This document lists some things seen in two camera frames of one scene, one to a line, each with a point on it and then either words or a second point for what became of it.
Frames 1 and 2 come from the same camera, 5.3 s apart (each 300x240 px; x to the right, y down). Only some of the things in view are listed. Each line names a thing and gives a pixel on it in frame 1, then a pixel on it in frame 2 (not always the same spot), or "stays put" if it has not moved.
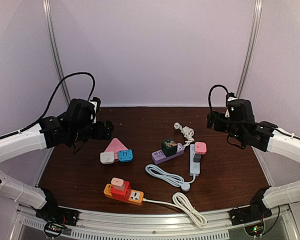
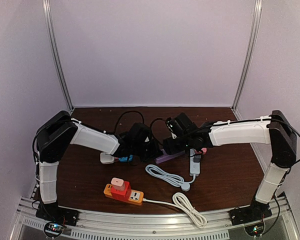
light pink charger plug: x=118 y=184 stays put
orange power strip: x=136 y=197 stays put
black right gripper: x=213 y=115 -> x=168 y=146
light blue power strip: x=194 y=166 stays put
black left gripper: x=99 y=135 -> x=155 y=153
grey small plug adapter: x=196 y=157 stays put
